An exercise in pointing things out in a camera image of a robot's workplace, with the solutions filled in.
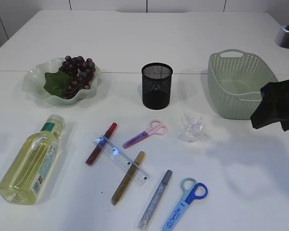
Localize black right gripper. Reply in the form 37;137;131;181
250;79;289;131

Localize gold glitter glue pen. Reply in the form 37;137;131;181
111;151;145;205

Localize black mesh pen holder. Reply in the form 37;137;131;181
142;63;173;110

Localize clear plastic ruler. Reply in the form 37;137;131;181
94;136;150;186

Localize red glitter glue pen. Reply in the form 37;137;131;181
85;122;118;166

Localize pink capped scissors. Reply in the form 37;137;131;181
122;119;168;149

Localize blue capped scissors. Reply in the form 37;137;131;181
162;178;208;231

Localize clear plastic sheet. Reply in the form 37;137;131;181
178;113;207;143

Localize purple artificial grape bunch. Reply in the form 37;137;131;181
43;55;96;100

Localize silver glitter glue pen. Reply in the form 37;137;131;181
137;170;172;231

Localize yellow tea drink bottle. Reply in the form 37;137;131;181
0;115;65;205

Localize green plastic woven basket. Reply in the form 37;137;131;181
207;49;278;120

